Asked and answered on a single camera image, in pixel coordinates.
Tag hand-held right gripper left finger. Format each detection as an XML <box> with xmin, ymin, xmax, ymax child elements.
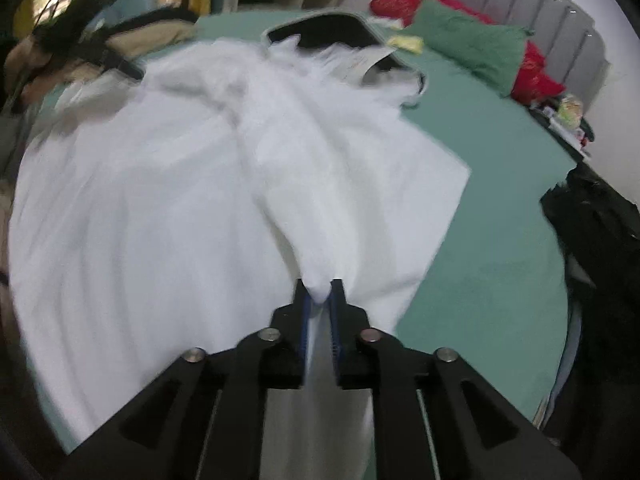
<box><xmin>55</xmin><ymin>279</ymin><xmax>307</xmax><ymax>480</ymax></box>

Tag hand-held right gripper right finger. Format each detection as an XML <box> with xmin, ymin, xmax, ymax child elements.
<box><xmin>329</xmin><ymin>279</ymin><xmax>581</xmax><ymax>480</ymax></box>

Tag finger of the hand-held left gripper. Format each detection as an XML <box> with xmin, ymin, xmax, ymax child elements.
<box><xmin>92</xmin><ymin>45</ymin><xmax>147</xmax><ymax>82</ymax></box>

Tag white garment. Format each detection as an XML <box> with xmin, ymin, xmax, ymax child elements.
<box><xmin>7</xmin><ymin>12</ymin><xmax>471</xmax><ymax>480</ymax></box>

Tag person's left forearm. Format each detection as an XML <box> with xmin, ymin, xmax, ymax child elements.
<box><xmin>5</xmin><ymin>35</ymin><xmax>61</xmax><ymax>111</ymax></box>

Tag pile of black clothes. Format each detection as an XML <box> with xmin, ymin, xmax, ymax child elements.
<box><xmin>540</xmin><ymin>162</ymin><xmax>640</xmax><ymax>480</ymax></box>

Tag red pillow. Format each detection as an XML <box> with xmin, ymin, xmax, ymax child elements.
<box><xmin>370</xmin><ymin>0</ymin><xmax>568</xmax><ymax>106</ymax></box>

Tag yellow small cloth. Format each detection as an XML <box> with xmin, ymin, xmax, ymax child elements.
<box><xmin>387</xmin><ymin>34</ymin><xmax>426</xmax><ymax>55</ymax></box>

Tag bedside clutter pile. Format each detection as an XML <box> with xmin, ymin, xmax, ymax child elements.
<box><xmin>530</xmin><ymin>92</ymin><xmax>596</xmax><ymax>161</ymax></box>

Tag green pillow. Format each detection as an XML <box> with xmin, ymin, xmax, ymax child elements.
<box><xmin>407</xmin><ymin>0</ymin><xmax>536</xmax><ymax>98</ymax></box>

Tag green snack bag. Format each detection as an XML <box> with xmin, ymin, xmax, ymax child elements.
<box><xmin>557</xmin><ymin>97</ymin><xmax>586</xmax><ymax>128</ymax></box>

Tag grey padded headboard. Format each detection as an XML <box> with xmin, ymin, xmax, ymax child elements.
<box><xmin>410</xmin><ymin>0</ymin><xmax>613</xmax><ymax>106</ymax></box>

